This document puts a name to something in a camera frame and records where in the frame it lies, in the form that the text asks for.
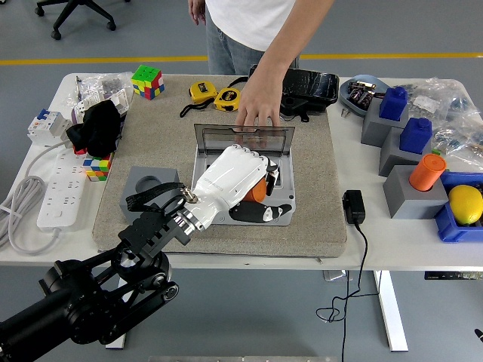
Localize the blue square plug block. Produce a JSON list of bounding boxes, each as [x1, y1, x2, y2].
[[398, 117, 433, 155], [378, 86, 409, 122]]

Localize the grey block with round hole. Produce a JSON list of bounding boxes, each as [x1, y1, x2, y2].
[[383, 164, 450, 220], [118, 165, 180, 222]]

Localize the white power strip cable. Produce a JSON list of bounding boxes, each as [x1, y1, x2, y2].
[[0, 139, 72, 253]]

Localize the black adapter cord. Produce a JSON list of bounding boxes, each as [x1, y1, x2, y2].
[[315, 222, 369, 362]]

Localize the person's right hand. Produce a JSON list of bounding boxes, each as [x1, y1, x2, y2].
[[188, 0, 208, 26]]

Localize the small colourful puzzle cube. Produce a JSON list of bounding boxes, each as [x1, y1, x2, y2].
[[82, 152, 114, 183]]

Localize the black office chair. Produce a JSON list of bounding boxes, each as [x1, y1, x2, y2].
[[34, 0, 131, 41]]

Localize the blue plastic bin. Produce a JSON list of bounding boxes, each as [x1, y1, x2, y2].
[[433, 171, 483, 244]]

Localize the large colourful puzzle cube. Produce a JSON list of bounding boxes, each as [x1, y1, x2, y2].
[[131, 64, 166, 101]]

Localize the black cloth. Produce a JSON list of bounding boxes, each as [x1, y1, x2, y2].
[[66, 99, 125, 158]]

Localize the grey-brown mat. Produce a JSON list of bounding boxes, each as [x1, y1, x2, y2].
[[92, 73, 348, 259]]

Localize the person's left hand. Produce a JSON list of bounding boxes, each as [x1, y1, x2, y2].
[[235, 75, 285, 149]]

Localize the yellow lemon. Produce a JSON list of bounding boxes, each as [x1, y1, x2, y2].
[[448, 184, 483, 227]]

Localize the smoky transparent box lid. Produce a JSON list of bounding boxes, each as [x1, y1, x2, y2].
[[193, 123, 296, 155]]

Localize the black table control box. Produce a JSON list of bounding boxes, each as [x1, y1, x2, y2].
[[423, 270, 483, 281]]

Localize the yellow tape measure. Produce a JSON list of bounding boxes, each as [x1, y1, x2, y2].
[[213, 87, 242, 112], [179, 81, 219, 119]]

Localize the black plastic bracket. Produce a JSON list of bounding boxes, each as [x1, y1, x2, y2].
[[278, 96, 311, 124]]

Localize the blue-grey bowl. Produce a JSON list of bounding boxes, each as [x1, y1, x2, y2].
[[338, 74, 389, 116]]

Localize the white circuit breaker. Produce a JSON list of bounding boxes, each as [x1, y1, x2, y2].
[[26, 108, 72, 146]]

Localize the black power adapter plug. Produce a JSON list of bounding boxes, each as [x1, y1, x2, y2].
[[341, 189, 366, 225]]

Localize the clear bags of small parts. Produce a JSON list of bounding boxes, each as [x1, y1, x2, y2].
[[405, 77, 483, 169]]

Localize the white power strip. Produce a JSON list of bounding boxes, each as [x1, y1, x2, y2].
[[36, 149, 90, 231]]

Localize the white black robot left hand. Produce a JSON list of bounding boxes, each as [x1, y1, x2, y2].
[[186, 145, 294, 229]]

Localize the grey electrical junction box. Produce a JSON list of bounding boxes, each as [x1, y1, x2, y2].
[[188, 149, 296, 227]]

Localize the grey block with square hole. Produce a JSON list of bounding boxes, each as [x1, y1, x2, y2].
[[378, 126, 433, 178], [360, 98, 411, 148]]

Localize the clear bags with white switches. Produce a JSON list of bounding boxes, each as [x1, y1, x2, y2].
[[69, 72, 135, 124]]

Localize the small dark batteries bundle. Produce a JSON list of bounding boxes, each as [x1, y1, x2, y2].
[[346, 81, 378, 109]]

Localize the black plastic tray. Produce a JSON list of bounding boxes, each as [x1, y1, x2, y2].
[[248, 63, 340, 113]]

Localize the orange cylinder battery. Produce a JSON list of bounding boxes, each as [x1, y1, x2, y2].
[[243, 176, 269, 203], [408, 153, 448, 192]]

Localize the grey under-table bracket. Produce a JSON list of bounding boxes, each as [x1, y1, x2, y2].
[[323, 269, 354, 283]]

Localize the person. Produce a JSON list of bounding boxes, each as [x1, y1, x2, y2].
[[205, 0, 303, 75]]

